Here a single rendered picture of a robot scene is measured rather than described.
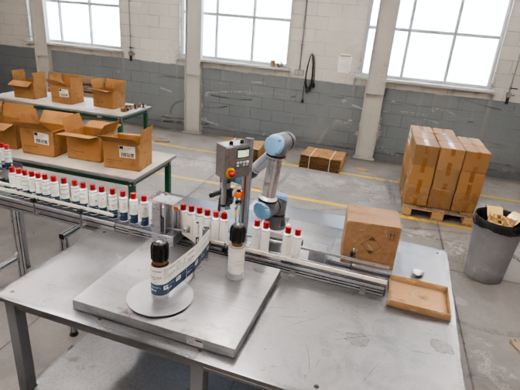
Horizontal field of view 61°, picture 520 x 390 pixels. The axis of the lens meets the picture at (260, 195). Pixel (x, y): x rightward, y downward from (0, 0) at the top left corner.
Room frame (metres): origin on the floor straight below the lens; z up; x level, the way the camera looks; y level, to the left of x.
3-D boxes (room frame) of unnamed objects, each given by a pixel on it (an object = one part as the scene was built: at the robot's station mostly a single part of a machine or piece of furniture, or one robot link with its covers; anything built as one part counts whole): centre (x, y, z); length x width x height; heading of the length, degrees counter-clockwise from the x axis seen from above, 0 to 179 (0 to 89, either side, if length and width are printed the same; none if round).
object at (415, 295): (1.94, -0.87, 0.85); 0.30 x 0.26 x 0.04; 73
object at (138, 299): (1.71, 0.43, 0.89); 0.31 x 0.31 x 0.01
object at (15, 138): (4.08, 2.50, 0.97); 0.44 x 0.38 x 0.37; 171
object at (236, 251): (1.94, 0.09, 1.03); 0.09 x 0.09 x 0.30
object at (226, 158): (2.34, 0.16, 1.38); 0.17 x 0.10 x 0.19; 128
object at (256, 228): (2.21, 0.00, 0.98); 0.05 x 0.05 x 0.20
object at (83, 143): (3.94, 1.61, 0.96); 0.53 x 0.45 x 0.37; 167
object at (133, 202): (2.44, 0.77, 0.98); 0.05 x 0.05 x 0.20
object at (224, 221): (2.27, 0.19, 0.98); 0.05 x 0.05 x 0.20
